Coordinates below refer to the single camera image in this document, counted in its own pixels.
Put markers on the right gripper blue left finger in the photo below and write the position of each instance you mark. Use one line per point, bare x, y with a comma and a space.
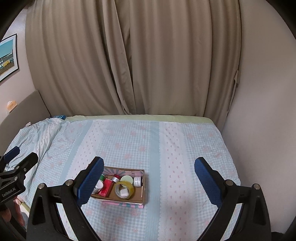
45, 222

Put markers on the red rectangular box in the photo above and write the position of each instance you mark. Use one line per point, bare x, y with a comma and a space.
107, 187

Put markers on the pale green lid jar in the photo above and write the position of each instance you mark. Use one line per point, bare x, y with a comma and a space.
127, 178

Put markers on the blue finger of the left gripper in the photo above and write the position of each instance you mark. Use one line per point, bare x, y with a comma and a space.
27, 163
11, 154

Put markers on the grey headboard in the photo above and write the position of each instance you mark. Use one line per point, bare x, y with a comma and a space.
32, 109

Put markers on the small white black jar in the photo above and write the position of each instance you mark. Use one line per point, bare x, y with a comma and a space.
137, 181

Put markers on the light blue blanket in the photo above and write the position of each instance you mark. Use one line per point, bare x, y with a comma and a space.
44, 138

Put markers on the left hand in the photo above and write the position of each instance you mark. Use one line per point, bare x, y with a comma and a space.
6, 213

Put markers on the open cardboard box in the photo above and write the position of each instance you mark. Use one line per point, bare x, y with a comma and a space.
138, 198

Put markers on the blue item behind blanket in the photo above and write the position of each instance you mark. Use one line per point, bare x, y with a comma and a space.
63, 117

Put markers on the framed picture on wall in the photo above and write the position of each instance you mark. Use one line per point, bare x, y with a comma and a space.
8, 57

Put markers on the plush toy on headboard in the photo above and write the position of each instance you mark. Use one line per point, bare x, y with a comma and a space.
11, 105

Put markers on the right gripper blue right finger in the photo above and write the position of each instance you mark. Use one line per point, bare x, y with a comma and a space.
253, 222

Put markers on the red silver small jar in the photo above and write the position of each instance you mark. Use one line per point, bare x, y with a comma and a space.
115, 178

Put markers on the green white round jar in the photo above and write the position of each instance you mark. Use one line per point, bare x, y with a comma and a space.
99, 185

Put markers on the yellow tape roll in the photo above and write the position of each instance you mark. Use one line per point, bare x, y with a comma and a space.
120, 185

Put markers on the beige curtain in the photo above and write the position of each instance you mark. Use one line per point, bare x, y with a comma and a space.
135, 57

